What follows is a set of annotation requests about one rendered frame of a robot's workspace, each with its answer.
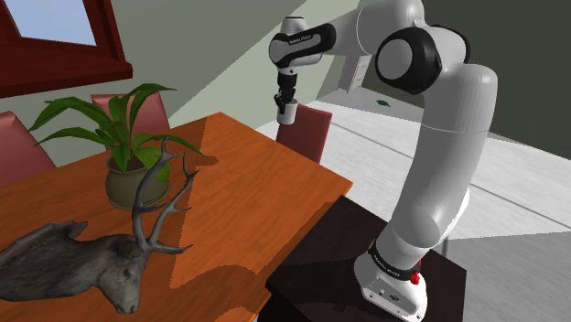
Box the white cup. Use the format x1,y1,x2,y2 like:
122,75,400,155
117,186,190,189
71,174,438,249
275,98,299,126

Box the red chair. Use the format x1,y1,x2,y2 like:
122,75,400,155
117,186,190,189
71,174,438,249
91,91,171,140
275,102,334,165
0,110,58,189

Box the white cabinet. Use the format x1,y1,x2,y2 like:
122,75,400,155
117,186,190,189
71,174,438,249
337,53,372,94

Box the orange wooden table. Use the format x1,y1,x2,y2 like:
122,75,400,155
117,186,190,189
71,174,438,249
0,111,354,322

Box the dark robot stand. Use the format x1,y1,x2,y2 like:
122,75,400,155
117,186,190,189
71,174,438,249
257,194,469,322

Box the green plant in olive pot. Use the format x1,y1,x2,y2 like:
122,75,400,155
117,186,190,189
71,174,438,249
27,82,207,212

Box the dark red framed window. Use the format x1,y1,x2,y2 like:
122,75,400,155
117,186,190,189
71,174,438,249
0,0,135,100

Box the grey deer head with antlers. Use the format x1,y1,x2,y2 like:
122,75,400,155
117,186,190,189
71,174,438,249
0,136,201,316

